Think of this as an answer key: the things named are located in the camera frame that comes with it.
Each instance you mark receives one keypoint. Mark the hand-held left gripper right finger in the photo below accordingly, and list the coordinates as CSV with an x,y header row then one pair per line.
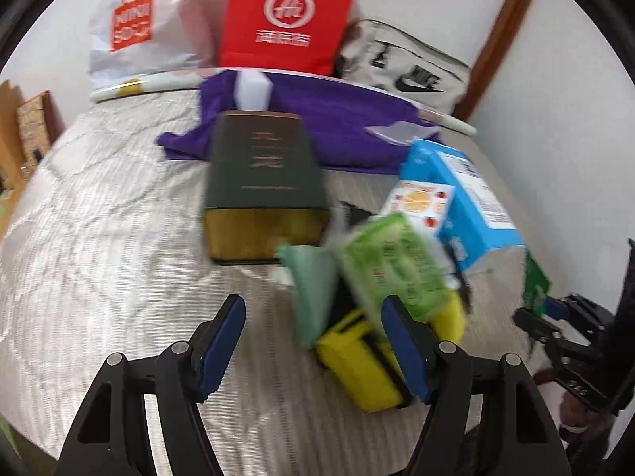
x,y
404,347

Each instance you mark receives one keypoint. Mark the dark green box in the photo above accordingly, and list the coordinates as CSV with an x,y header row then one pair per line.
x,y
263,173

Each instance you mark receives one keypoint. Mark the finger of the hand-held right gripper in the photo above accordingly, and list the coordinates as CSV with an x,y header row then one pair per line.
x,y
538,325
553,305

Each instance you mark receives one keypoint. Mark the purple towel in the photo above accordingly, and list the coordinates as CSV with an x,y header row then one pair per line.
x,y
342,119

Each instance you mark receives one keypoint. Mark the red paper bag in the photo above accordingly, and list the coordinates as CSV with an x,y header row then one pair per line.
x,y
287,15

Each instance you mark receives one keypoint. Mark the white plastic shopping bag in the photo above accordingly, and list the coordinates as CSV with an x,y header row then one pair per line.
x,y
149,20

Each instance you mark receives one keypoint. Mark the white rolled sheet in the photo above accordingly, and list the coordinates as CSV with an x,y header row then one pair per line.
x,y
149,84

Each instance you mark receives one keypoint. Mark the yellow box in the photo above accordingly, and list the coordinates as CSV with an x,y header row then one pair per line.
x,y
357,362

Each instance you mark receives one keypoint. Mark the blue cardboard box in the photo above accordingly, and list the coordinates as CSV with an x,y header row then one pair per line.
x,y
476,198

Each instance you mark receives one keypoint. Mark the grey white sports bag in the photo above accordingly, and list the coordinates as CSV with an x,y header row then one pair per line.
x,y
407,69

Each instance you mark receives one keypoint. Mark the brown wooden door frame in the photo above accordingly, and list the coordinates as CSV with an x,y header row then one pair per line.
x,y
516,10

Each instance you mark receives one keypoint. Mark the brown wooden board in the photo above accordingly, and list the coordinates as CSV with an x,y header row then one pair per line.
x,y
9,134

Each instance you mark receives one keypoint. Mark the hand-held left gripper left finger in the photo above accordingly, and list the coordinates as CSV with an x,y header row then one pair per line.
x,y
223,347

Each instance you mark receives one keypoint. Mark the dark green packet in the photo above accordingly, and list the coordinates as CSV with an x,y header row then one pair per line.
x,y
537,277

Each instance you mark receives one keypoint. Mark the light green cloth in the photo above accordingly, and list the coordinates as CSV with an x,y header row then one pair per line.
x,y
310,287

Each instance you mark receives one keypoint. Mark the green snack packet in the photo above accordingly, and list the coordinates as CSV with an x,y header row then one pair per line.
x,y
397,263

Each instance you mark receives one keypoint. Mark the fruit print packet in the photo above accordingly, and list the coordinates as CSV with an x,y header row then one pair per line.
x,y
416,206

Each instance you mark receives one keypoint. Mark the brown patterned box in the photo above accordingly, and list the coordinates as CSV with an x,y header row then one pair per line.
x,y
37,124

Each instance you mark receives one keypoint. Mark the white foam block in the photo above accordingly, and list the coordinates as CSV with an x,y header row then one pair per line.
x,y
254,90

